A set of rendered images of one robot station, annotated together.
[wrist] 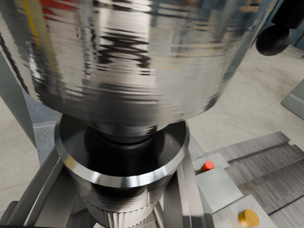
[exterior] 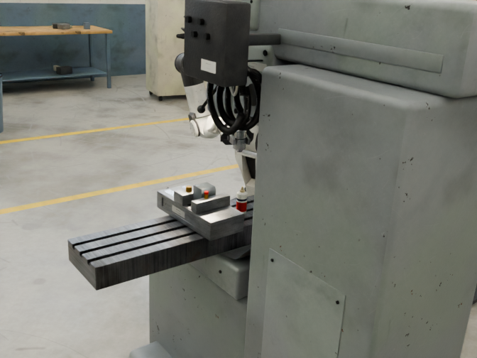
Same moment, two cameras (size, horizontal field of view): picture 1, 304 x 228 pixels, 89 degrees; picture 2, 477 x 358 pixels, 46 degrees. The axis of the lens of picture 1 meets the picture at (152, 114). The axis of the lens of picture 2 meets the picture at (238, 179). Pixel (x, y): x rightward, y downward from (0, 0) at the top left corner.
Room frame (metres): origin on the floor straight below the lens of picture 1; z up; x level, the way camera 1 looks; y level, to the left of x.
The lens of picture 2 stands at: (1.99, -0.28, 1.80)
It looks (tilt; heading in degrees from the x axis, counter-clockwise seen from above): 20 degrees down; 171
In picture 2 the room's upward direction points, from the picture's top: 3 degrees clockwise
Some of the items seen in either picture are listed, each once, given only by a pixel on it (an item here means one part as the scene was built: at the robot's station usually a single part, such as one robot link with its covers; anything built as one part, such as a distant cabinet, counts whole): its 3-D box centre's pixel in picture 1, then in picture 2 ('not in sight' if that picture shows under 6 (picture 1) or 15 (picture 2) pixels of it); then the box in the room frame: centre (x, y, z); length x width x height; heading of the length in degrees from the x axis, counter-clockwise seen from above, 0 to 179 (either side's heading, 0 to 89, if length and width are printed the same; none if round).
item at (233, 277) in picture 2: not in sight; (233, 246); (0.04, 0.01, 0.79); 0.50 x 0.35 x 0.12; 29
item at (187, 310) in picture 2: not in sight; (226, 320); (0.02, 0.00, 0.43); 0.81 x 0.32 x 0.60; 29
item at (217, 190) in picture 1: (210, 192); (204, 193); (0.11, -0.12, 1.04); 0.06 x 0.05 x 0.06; 121
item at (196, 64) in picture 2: not in sight; (214, 40); (0.46, -0.14, 1.62); 0.20 x 0.09 x 0.21; 29
